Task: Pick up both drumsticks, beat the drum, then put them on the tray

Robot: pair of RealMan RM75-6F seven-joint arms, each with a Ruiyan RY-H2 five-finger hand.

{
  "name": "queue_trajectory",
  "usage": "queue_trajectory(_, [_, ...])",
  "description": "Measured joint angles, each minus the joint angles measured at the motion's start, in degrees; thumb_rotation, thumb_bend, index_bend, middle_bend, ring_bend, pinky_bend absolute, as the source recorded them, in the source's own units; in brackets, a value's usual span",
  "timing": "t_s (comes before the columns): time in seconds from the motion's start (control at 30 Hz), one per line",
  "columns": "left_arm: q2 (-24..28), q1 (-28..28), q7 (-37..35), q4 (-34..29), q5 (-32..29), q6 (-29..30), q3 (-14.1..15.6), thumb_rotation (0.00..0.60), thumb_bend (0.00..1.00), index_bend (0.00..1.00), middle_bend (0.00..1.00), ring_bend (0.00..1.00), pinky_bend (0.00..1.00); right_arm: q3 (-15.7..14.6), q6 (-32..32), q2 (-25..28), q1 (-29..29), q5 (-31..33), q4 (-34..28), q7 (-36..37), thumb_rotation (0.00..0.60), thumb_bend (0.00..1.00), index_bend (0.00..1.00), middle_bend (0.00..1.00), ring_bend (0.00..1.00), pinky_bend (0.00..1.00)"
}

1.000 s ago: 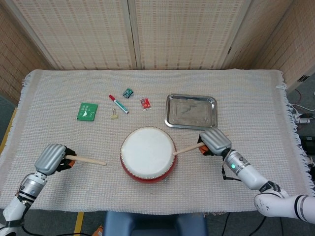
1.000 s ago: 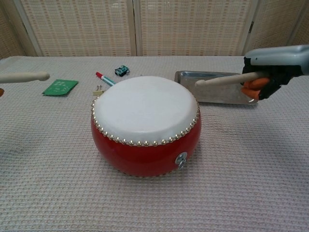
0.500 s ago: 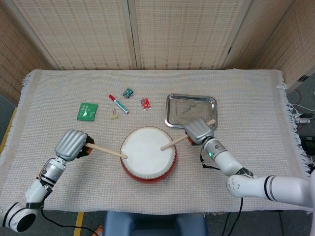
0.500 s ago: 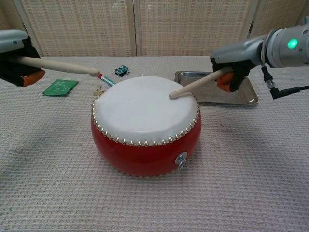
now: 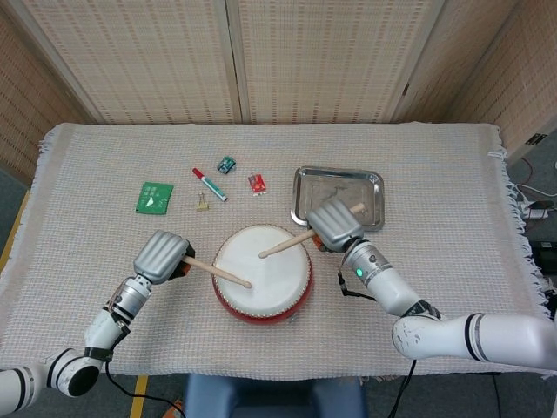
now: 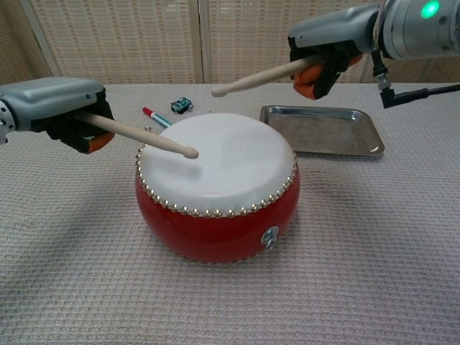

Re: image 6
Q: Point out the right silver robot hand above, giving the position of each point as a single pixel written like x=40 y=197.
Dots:
x=330 y=27

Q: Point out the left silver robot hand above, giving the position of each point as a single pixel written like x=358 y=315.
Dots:
x=54 y=97

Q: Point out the wooden drumstick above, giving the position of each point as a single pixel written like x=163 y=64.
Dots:
x=258 y=77
x=143 y=136

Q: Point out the stainless steel tray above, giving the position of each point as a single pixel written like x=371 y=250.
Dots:
x=323 y=133

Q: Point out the red drum with white skin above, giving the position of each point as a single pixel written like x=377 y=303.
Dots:
x=223 y=172

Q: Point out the woven folding screen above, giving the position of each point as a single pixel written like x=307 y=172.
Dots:
x=125 y=39

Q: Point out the marker pen with red cap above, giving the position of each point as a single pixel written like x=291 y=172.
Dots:
x=154 y=115

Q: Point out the small green circuit module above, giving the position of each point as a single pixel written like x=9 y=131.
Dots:
x=180 y=105

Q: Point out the beige waffle-weave tablecloth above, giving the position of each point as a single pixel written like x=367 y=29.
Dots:
x=72 y=287

